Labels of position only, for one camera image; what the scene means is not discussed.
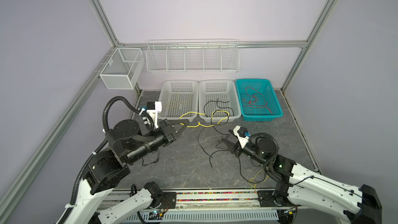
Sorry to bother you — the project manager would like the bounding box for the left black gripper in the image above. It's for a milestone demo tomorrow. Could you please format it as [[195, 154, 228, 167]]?
[[127, 118, 190, 163]]

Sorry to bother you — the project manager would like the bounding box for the yellow cable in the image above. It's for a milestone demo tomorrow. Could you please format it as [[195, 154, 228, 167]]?
[[167, 95, 188, 110], [179, 110, 231, 129]]

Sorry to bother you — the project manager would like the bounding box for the cable bundle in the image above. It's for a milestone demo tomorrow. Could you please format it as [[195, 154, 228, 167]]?
[[197, 125, 268, 185]]

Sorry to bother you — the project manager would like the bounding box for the black cable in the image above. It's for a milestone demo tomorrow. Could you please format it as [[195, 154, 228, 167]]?
[[203, 99, 235, 118]]

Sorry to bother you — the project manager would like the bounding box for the long red cable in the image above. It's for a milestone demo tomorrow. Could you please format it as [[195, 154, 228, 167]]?
[[241, 95, 259, 110]]

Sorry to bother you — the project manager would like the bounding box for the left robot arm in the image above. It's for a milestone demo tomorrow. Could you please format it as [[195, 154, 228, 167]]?
[[58, 96, 189, 224]]

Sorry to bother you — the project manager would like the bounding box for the left white plastic basket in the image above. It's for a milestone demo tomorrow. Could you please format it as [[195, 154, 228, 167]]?
[[158, 80, 199, 122]]

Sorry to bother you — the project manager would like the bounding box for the white plastic basket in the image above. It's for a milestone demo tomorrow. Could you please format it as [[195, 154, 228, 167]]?
[[158, 80, 199, 122], [198, 80, 241, 123]]

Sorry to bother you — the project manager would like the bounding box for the middle white plastic basket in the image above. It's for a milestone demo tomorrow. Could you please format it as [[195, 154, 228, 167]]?
[[198, 80, 241, 123]]

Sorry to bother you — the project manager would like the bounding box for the teal plastic basket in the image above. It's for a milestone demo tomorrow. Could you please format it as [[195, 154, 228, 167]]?
[[235, 79, 284, 121]]

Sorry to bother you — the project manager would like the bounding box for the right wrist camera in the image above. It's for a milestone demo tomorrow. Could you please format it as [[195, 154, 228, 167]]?
[[234, 125, 251, 148]]

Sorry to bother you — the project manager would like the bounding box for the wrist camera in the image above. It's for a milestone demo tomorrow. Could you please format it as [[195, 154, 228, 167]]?
[[234, 125, 251, 148], [139, 101, 162, 130]]

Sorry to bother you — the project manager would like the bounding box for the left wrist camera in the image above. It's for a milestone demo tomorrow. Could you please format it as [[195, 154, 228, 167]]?
[[139, 101, 162, 130]]

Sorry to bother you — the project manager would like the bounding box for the front aluminium rail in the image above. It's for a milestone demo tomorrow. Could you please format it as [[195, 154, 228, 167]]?
[[95, 186, 351, 219]]

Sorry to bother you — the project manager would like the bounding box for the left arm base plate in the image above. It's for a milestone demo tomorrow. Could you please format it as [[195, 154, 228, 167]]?
[[149, 191, 177, 209]]

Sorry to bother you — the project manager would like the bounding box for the long white wire rack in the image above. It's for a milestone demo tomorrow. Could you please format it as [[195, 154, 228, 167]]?
[[146, 39, 240, 73]]

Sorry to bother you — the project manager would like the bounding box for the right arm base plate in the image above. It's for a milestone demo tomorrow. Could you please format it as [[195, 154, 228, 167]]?
[[257, 190, 291, 207]]

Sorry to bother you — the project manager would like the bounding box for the white slotted cable duct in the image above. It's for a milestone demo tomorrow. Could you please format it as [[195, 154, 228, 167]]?
[[141, 209, 279, 224]]

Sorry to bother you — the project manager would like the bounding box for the white mesh wall box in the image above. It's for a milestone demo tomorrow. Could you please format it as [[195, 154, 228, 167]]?
[[99, 48, 145, 90]]

